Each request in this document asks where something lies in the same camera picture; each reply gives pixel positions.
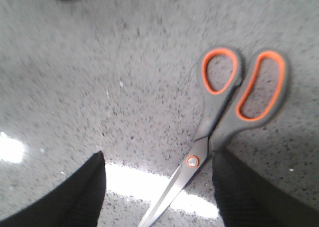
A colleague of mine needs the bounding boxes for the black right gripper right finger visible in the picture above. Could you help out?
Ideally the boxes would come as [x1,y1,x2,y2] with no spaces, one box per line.
[212,149,319,227]

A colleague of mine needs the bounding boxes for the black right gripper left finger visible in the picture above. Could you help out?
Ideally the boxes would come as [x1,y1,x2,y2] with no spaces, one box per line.
[0,151,106,227]

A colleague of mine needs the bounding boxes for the grey orange scissors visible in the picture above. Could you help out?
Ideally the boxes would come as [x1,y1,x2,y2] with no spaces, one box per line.
[139,45,290,227]

